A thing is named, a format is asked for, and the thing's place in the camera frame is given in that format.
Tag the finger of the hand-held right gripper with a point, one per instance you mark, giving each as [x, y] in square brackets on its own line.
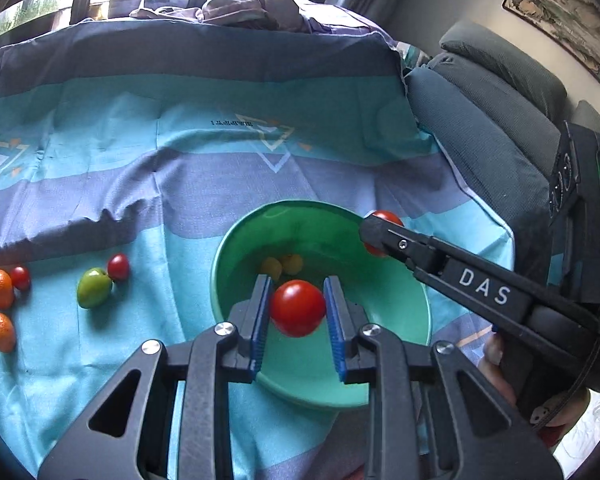
[387, 240]

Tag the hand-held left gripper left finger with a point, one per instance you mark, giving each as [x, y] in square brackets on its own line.
[261, 325]

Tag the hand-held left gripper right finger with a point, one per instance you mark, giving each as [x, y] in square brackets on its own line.
[335, 330]

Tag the red cherry tomato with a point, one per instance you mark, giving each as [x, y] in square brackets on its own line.
[20, 277]
[118, 266]
[390, 219]
[297, 308]

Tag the green bowl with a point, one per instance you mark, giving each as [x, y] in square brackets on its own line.
[300, 230]

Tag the orange kumquat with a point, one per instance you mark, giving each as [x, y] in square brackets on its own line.
[1, 332]
[0, 288]

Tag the person's right hand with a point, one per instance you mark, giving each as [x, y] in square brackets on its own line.
[500, 365]

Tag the yellow cherry tomato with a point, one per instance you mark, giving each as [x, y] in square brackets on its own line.
[293, 262]
[271, 266]

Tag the grey sofa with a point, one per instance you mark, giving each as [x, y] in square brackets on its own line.
[480, 135]

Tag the green oval fruit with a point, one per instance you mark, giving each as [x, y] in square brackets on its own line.
[94, 287]

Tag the teal striped blanket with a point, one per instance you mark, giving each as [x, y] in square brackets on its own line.
[180, 135]

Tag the pile of grey clothes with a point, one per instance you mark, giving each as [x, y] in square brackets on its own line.
[260, 2]

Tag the framed landscape painting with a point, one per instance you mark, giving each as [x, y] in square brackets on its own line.
[560, 10]

